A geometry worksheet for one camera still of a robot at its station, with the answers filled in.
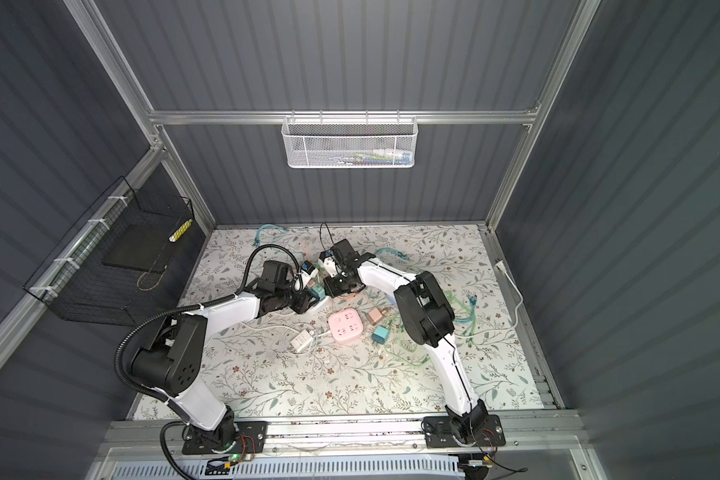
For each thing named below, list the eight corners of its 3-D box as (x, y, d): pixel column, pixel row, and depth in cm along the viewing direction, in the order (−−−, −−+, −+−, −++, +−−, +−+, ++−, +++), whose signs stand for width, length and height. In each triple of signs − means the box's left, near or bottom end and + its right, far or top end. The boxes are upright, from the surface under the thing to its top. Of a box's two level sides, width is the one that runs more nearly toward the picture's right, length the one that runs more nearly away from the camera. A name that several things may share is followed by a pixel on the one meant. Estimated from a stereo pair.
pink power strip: (335, 344, 90) (334, 340, 88) (326, 320, 96) (325, 316, 93) (366, 332, 93) (366, 328, 91) (356, 309, 98) (355, 304, 96)
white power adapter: (291, 344, 91) (290, 341, 89) (309, 329, 94) (308, 326, 92) (298, 351, 89) (296, 348, 87) (315, 336, 92) (314, 333, 90)
